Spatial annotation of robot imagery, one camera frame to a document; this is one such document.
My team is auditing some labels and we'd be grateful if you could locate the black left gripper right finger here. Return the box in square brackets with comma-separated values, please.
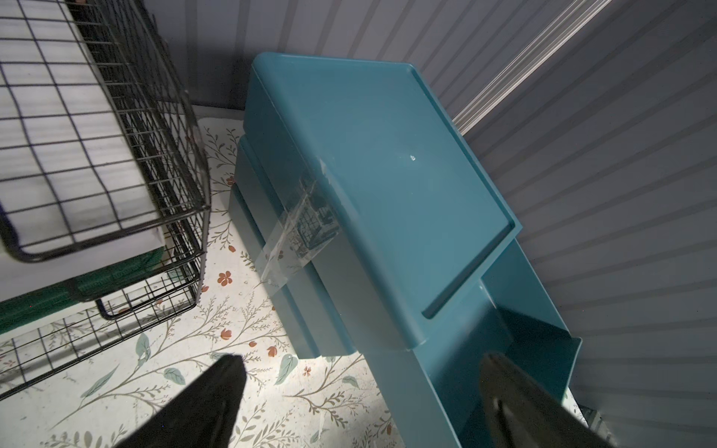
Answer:
[480, 353, 610, 447]

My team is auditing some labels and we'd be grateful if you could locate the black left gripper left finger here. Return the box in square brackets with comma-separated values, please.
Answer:
[119, 355, 246, 447]

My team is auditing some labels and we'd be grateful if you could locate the teal drawer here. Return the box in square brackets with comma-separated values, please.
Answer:
[366, 242, 582, 447]

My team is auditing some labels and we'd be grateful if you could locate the teal two-drawer cabinet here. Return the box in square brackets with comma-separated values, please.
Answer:
[228, 52, 523, 360]

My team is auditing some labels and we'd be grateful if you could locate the clear adhesive tape strip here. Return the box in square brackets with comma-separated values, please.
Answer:
[255, 170, 341, 296]

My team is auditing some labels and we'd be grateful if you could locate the black wire desk rack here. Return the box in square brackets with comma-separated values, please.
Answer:
[1, 1, 210, 399]

